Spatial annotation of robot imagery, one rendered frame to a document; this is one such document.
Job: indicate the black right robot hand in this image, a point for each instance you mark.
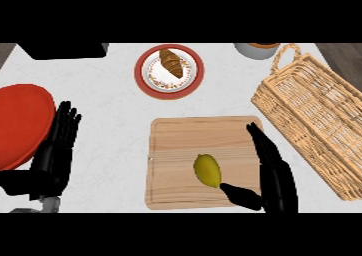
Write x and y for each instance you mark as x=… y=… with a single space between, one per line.
x=274 y=173

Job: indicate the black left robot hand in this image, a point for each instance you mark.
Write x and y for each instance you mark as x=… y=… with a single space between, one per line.
x=52 y=160

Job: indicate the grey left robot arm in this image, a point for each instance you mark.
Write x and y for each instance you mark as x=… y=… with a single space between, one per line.
x=43 y=206

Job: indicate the yellow lemon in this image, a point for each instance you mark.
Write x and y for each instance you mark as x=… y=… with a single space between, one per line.
x=207 y=170

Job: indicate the wicker basket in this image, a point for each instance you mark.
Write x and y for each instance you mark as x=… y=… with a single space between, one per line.
x=316 y=123

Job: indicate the wooden cutting board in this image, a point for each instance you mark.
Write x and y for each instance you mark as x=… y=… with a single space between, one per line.
x=188 y=160

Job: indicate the red oval plate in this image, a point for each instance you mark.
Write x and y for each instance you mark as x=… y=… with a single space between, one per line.
x=15 y=126

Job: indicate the red round plate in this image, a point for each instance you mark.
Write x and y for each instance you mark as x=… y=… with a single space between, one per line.
x=144 y=76

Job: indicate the black appliance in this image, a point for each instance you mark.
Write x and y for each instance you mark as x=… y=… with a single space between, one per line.
x=65 y=50

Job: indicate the white patterned plate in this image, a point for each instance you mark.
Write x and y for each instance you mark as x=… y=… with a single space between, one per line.
x=158 y=75

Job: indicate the grey cup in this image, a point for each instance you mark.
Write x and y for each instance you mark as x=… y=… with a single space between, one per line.
x=257 y=50

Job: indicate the brown croissant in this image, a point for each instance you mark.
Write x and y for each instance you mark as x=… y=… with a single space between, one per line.
x=172 y=62

